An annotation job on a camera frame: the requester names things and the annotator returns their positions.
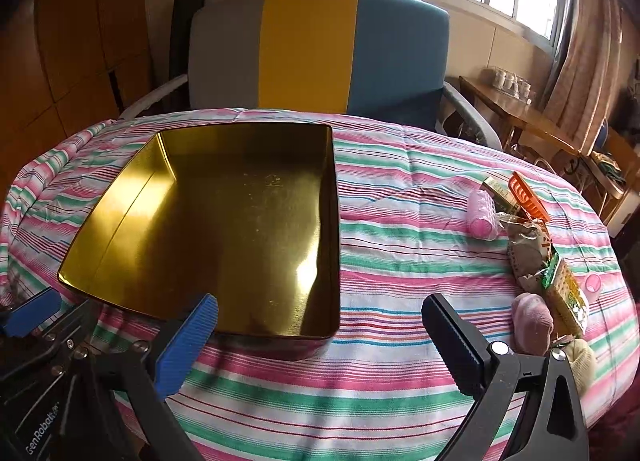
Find pink sock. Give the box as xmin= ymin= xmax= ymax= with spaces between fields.
xmin=511 ymin=292 xmax=553 ymax=356

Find cracker pack green label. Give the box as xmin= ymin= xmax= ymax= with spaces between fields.
xmin=542 ymin=252 xmax=590 ymax=337

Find cream sock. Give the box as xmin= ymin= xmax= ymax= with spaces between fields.
xmin=554 ymin=337 xmax=597 ymax=397

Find orange white snack bag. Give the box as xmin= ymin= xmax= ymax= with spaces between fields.
xmin=498 ymin=213 xmax=552 ymax=295

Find pink hair roller with clip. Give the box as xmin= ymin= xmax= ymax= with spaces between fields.
xmin=579 ymin=273 xmax=602 ymax=305

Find orange plastic comb clip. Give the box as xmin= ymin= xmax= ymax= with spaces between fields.
xmin=508 ymin=171 xmax=550 ymax=223

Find small green cream carton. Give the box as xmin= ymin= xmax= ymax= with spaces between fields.
xmin=480 ymin=176 xmax=521 ymax=214

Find striped pink green tablecloth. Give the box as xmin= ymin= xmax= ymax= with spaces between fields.
xmin=1 ymin=108 xmax=639 ymax=460

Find gold maroon tin box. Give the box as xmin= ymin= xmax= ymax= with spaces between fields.
xmin=58 ymin=122 xmax=341 ymax=360

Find wooden side table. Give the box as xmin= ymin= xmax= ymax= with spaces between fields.
xmin=459 ymin=76 xmax=579 ymax=156

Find wooden wardrobe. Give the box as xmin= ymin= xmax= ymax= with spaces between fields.
xmin=1 ymin=0 xmax=152 ymax=185

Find white cups on table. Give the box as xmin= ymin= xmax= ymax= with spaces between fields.
xmin=491 ymin=67 xmax=535 ymax=105

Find grey yellow blue armchair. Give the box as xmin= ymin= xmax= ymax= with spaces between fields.
xmin=121 ymin=0 xmax=502 ymax=150

